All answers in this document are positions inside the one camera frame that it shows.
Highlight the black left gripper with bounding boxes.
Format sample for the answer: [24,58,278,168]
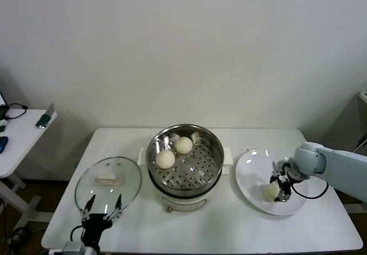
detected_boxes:
[80,194,122,246]

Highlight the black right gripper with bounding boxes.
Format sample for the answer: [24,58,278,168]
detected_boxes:
[270,160,298,203]

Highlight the white steamed baozi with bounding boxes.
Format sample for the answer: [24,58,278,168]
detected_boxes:
[174,136,193,155]
[262,182,280,203]
[155,150,176,170]

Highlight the glass lid with cream handle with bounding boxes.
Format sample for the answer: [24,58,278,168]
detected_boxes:
[75,156,143,218]

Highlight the perforated steel steamer basket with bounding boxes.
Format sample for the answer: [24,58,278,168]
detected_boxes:
[146,124,225,193]

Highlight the white round plate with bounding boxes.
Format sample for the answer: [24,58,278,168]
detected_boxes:
[235,148,309,216]

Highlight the white stand base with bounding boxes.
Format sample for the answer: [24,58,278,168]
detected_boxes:
[343,200,367,214]

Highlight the white side table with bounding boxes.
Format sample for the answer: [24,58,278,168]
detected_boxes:
[0,109,58,224]

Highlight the laptop computer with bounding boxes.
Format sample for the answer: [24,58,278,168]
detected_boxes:
[0,91,8,118]

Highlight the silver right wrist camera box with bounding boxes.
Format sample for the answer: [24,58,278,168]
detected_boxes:
[271,159,284,176]

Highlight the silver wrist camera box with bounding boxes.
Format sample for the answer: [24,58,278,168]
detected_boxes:
[62,241,87,255]
[271,159,284,176]

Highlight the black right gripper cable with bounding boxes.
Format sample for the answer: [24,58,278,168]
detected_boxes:
[289,174,329,200]

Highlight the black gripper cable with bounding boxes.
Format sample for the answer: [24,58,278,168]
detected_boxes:
[289,174,329,200]
[70,225,84,241]

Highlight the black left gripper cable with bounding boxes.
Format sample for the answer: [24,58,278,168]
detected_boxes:
[70,225,84,241]

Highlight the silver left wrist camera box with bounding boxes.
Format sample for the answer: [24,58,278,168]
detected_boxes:
[62,241,87,255]

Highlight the black floor cable bundle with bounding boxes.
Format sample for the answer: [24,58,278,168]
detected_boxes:
[5,226,32,247]

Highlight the black hanging power cable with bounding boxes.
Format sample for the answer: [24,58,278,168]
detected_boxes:
[354,133,367,152]

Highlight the green handled metal scraper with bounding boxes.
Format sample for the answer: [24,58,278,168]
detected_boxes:
[36,103,56,129]

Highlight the black looped cable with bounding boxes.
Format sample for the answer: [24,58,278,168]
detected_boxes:
[5,103,29,121]

